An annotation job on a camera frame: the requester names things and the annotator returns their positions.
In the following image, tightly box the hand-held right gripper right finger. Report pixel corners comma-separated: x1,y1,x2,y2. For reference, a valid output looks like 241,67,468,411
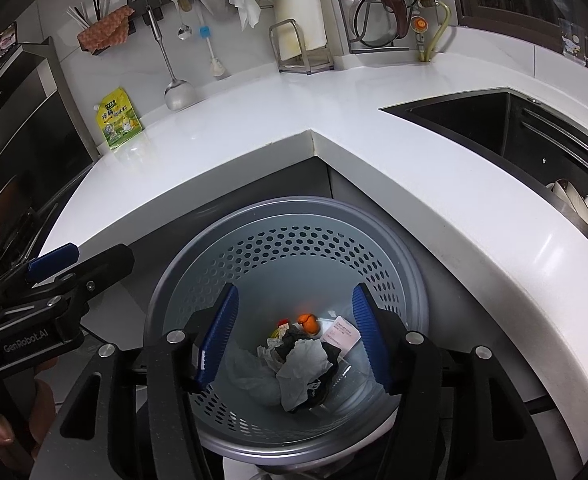
352,283,557,480

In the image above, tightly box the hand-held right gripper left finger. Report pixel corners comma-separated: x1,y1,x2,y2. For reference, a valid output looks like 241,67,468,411
31,283,239,480

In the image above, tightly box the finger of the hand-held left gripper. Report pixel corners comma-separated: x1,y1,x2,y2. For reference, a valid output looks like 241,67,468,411
44,244,135,303
0,242,80,291

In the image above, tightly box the pink packet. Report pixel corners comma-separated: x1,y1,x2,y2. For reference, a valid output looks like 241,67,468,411
319,315,361,357

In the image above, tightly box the white paper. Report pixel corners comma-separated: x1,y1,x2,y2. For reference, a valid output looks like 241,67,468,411
256,339,288,372

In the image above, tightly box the white tissue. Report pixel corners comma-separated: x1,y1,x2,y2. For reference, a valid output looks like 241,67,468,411
276,338,333,412

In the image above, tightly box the grey perforated wastebasket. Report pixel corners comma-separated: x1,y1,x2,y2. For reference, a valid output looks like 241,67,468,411
144,197,431,459

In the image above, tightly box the person's left hand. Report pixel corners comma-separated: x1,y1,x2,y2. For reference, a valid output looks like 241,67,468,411
0,359,58,466

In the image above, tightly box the gas stove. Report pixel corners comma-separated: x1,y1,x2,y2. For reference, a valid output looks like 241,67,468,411
0,175,60,283

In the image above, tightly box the black range hood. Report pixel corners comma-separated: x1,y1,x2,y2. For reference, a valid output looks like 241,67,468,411
0,40,95,241

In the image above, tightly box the yellow seasoning pouch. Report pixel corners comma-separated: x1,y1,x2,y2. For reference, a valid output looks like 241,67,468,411
93,87,143,151

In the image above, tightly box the steel ladle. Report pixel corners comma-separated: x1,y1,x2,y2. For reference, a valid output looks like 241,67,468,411
146,5,195,112

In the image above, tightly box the phone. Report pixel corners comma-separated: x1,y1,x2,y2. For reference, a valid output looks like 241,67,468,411
0,22,19,64

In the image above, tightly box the blue white bottle brush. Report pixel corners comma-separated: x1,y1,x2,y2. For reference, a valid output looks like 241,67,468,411
197,2,230,80

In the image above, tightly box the orange dish cloth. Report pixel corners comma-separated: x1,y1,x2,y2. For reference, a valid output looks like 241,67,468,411
76,5,135,54

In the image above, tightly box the kitchen sink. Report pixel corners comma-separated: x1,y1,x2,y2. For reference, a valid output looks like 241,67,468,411
379,87,588,253

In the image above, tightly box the bundle of white chopsticks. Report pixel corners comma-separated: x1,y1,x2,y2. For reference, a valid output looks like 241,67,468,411
68,0,109,28

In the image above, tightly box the metal spoon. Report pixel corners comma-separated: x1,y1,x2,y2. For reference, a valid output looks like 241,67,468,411
170,0,193,41

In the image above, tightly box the metal cutting board stand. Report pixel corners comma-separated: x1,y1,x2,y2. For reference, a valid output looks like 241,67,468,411
268,19,335,76

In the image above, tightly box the metal pot lid rack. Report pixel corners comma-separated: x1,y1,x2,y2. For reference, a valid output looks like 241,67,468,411
336,0,419,56

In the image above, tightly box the white hanging cloth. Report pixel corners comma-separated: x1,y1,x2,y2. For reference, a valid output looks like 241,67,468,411
228,0,263,31

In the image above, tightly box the glass pot lid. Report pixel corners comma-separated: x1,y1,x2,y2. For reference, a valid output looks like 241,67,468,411
352,0,407,49

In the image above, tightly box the white cutting board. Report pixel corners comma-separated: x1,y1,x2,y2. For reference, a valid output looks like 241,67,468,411
272,0,327,54

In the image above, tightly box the printed glass mug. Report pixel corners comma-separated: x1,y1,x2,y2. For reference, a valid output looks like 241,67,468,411
558,17,588,67

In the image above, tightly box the yellow gas hose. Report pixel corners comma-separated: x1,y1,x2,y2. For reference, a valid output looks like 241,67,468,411
417,0,453,64

